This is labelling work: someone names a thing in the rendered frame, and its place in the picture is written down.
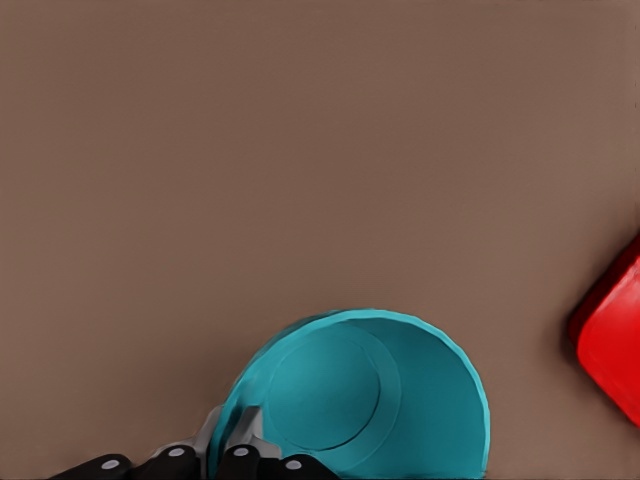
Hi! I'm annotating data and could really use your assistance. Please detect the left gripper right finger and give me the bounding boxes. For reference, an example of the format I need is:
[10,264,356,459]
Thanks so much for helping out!
[215,405,346,480]

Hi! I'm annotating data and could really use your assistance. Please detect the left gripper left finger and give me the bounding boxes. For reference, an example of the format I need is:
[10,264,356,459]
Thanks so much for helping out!
[47,404,225,480]

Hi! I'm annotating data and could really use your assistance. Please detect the teal bowl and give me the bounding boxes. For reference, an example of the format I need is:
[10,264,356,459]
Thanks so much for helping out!
[206,308,492,480]

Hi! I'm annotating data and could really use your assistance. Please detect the red tray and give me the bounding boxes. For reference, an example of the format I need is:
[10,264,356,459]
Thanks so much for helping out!
[568,233,640,429]

